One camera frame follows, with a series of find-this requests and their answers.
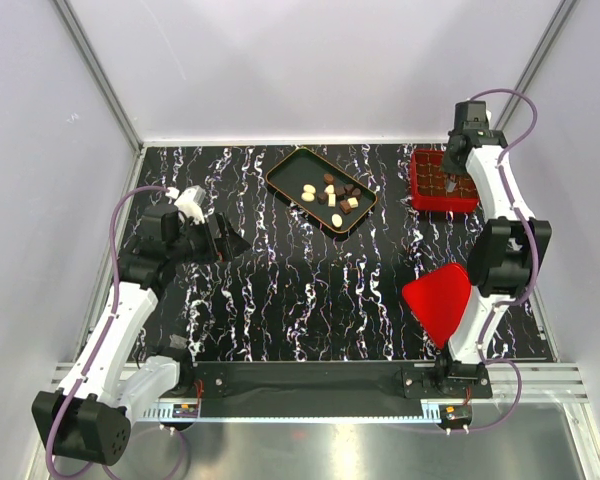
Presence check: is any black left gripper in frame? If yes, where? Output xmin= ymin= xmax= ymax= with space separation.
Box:
xmin=168 ymin=211 xmax=250 ymax=265

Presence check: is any white oval chocolate front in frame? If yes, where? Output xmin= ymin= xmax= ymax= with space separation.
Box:
xmin=331 ymin=214 xmax=342 ymax=228

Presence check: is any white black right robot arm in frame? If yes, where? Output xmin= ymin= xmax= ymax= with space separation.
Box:
xmin=433 ymin=99 xmax=552 ymax=397

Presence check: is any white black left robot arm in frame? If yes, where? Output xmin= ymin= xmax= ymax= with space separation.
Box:
xmin=32 ymin=204 xmax=251 ymax=468

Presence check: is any red chocolate box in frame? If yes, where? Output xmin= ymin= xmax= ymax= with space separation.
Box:
xmin=410 ymin=148 xmax=479 ymax=213

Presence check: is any dark heart chocolate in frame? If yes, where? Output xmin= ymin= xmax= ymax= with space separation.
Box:
xmin=345 ymin=184 xmax=361 ymax=199

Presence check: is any dark green gold-rimmed tray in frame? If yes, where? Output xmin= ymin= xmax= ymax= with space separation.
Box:
xmin=265 ymin=148 xmax=378 ymax=237

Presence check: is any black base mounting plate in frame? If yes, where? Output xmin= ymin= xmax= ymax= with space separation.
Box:
xmin=141 ymin=361 xmax=493 ymax=424

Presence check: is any red box lid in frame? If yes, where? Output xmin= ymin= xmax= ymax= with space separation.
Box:
xmin=401 ymin=263 xmax=471 ymax=349

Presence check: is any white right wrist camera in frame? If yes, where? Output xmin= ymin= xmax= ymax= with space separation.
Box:
xmin=453 ymin=100 xmax=490 ymax=132

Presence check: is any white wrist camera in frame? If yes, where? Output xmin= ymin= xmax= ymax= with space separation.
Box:
xmin=166 ymin=185 xmax=206 ymax=225
xmin=453 ymin=100 xmax=490 ymax=132

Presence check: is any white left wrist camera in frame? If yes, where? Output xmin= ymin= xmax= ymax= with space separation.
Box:
xmin=166 ymin=185 xmax=206 ymax=225

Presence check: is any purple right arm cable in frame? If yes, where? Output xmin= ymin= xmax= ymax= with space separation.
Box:
xmin=467 ymin=88 xmax=539 ymax=436

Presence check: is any aluminium frame post right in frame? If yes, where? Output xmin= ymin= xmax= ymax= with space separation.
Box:
xmin=495 ymin=0 xmax=580 ymax=131

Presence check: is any aluminium frame post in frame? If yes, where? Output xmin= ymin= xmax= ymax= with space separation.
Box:
xmin=495 ymin=0 xmax=580 ymax=131
xmin=50 ymin=0 xmax=143 ymax=153

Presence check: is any aluminium front rail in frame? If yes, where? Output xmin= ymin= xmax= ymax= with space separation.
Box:
xmin=76 ymin=358 xmax=588 ymax=424

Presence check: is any aluminium frame post left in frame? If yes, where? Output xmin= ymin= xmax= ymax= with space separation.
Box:
xmin=50 ymin=0 xmax=143 ymax=153

